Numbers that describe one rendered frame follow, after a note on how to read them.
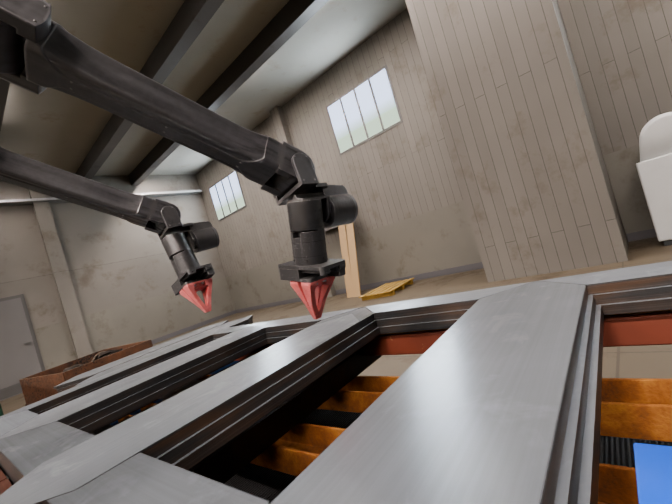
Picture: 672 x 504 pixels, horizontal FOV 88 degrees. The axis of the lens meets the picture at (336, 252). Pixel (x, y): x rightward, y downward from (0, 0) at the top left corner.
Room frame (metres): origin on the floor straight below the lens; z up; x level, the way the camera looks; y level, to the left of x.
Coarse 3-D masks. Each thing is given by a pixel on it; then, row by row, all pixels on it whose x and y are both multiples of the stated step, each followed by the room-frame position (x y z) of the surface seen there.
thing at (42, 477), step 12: (36, 468) 0.48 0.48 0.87; (48, 468) 0.47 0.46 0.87; (24, 480) 0.45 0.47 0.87; (36, 480) 0.44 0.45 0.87; (48, 480) 0.43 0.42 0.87; (60, 480) 0.42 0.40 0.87; (12, 492) 0.43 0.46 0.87; (24, 492) 0.42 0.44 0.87; (36, 492) 0.41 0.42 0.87; (48, 492) 0.40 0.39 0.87; (60, 492) 0.39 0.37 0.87
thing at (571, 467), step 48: (624, 288) 0.56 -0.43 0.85; (288, 336) 1.07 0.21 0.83; (336, 336) 0.75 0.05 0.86; (576, 336) 0.41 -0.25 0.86; (96, 384) 1.06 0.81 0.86; (144, 384) 0.85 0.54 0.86; (288, 384) 0.62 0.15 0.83; (576, 384) 0.34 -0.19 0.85; (192, 432) 0.49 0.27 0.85; (240, 432) 0.53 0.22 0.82; (576, 432) 0.27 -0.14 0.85; (576, 480) 0.24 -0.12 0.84
